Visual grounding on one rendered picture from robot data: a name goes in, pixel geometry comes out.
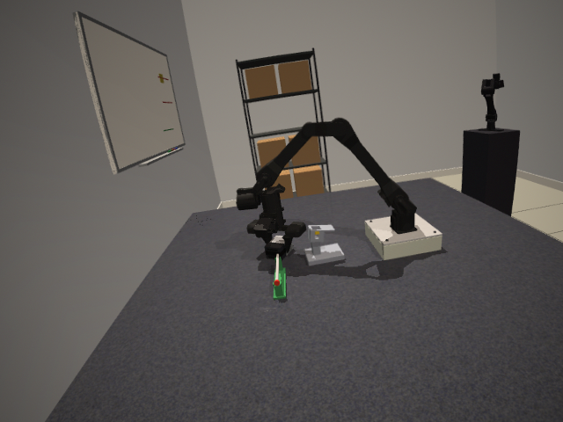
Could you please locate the beige tapered pin with red cap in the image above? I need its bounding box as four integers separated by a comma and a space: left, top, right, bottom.
274, 254, 280, 286

